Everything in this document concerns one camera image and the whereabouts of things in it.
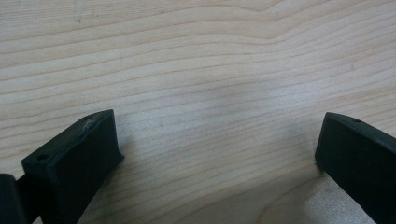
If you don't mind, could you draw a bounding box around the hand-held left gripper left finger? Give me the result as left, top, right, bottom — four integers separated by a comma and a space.
21, 108, 125, 224

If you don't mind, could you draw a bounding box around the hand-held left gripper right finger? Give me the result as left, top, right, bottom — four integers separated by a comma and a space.
314, 111, 396, 224

